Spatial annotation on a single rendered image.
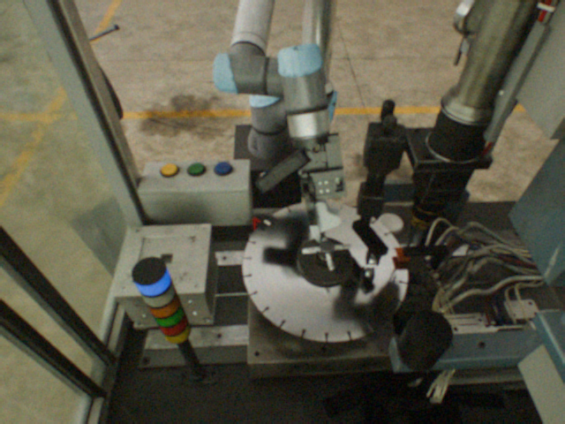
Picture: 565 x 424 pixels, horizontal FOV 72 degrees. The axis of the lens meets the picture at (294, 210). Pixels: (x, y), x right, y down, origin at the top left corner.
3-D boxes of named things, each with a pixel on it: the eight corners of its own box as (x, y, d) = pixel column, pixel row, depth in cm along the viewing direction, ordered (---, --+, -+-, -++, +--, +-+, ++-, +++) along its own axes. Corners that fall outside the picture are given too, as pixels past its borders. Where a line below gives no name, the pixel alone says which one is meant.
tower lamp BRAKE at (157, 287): (134, 297, 52) (127, 285, 50) (140, 268, 55) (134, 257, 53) (168, 296, 52) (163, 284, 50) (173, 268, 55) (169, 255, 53)
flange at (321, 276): (363, 270, 77) (365, 263, 75) (316, 295, 73) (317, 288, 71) (332, 231, 83) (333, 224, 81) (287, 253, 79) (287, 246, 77)
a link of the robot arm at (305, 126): (284, 117, 66) (289, 113, 74) (289, 144, 68) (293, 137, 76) (327, 110, 65) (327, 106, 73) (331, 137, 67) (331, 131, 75)
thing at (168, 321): (152, 328, 59) (146, 319, 57) (157, 301, 62) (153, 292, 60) (182, 327, 59) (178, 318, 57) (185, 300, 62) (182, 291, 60)
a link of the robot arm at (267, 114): (254, 109, 130) (252, 71, 120) (294, 112, 129) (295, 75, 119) (247, 131, 122) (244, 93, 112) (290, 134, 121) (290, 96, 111)
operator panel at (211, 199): (152, 228, 108) (137, 191, 97) (158, 199, 115) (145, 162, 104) (252, 224, 110) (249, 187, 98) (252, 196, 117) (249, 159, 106)
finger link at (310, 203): (317, 228, 72) (310, 183, 69) (309, 229, 72) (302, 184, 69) (318, 219, 76) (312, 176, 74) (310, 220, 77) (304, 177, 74)
